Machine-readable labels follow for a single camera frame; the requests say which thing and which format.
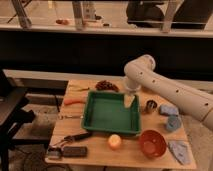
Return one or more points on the orange carrot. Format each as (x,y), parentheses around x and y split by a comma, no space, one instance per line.
(73,101)

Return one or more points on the blue cloth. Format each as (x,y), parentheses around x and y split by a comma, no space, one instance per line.
(180,151)

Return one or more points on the blue cylindrical cup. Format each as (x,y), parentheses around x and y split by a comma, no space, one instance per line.
(173,123)

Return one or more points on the small metal grater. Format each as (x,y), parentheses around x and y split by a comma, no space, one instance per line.
(54,153)

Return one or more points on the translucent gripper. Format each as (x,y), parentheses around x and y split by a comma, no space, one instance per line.
(128,100)

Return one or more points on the yellow apple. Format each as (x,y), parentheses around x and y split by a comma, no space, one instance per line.
(114,141)

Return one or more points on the metal spoon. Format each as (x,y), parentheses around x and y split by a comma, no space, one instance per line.
(61,117)

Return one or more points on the red-orange bowl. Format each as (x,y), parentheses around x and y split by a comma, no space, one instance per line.
(152,144)

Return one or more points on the green plastic tray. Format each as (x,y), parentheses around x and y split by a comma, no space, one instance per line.
(105,112)

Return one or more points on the dark red grape bunch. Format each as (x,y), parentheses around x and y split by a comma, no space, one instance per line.
(106,85)

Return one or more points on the black chair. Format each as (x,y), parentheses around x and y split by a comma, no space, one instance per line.
(12,117)

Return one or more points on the green chili pepper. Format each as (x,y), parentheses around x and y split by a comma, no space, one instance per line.
(74,88)

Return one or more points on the small metal cup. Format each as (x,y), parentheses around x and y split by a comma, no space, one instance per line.
(151,105)

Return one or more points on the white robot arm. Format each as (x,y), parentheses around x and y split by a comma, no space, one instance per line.
(140,73)

